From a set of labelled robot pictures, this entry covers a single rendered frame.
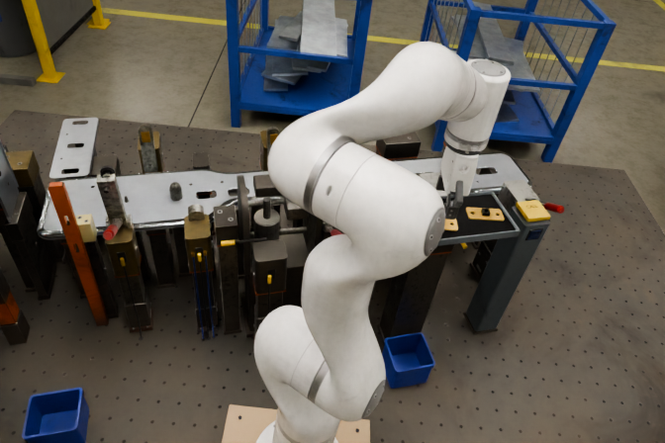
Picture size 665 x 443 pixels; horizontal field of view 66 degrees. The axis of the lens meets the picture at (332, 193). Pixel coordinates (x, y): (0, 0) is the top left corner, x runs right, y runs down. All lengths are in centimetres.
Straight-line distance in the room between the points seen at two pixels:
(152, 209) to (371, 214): 93
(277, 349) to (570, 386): 96
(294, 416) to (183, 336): 61
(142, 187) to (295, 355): 78
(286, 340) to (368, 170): 39
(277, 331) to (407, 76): 48
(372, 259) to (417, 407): 89
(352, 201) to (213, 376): 95
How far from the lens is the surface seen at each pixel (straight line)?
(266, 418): 127
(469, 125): 99
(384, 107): 59
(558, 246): 198
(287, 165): 60
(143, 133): 151
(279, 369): 89
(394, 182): 56
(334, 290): 67
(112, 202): 124
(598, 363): 171
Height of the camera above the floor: 195
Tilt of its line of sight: 41 degrees down
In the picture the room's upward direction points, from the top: 7 degrees clockwise
